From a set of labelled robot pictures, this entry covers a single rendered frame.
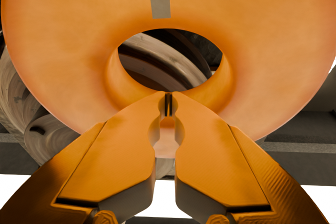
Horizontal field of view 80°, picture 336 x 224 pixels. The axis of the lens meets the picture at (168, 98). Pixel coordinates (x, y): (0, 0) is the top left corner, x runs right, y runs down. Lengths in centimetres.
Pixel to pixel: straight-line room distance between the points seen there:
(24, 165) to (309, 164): 1030
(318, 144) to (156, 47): 611
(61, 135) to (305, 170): 888
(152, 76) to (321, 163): 935
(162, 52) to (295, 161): 887
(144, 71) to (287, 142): 564
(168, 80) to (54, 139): 24
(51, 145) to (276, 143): 556
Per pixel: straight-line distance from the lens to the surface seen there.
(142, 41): 32
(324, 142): 638
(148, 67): 32
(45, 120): 37
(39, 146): 45
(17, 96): 47
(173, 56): 33
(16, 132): 96
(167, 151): 16
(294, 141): 598
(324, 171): 945
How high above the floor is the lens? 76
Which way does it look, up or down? 45 degrees up
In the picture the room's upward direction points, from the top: 179 degrees counter-clockwise
